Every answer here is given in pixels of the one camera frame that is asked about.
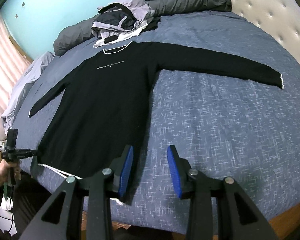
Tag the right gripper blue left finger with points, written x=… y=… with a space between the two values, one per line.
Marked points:
x=121 y=168

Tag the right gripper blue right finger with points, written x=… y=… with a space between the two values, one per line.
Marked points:
x=179 y=168

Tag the black long-sleeve sweater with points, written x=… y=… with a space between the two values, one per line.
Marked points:
x=105 y=100

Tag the person's left hand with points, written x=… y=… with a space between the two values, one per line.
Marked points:
x=5 y=171

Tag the light grey bedsheet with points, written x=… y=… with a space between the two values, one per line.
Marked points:
x=22 y=88

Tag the pink striped curtain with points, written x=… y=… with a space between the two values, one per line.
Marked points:
x=12 y=66

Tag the grey white black jacket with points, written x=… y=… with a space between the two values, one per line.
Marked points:
x=122 y=20

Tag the dark grey rolled duvet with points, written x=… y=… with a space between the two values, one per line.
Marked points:
x=74 y=35

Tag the cream tufted headboard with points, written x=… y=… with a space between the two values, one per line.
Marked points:
x=279 y=18

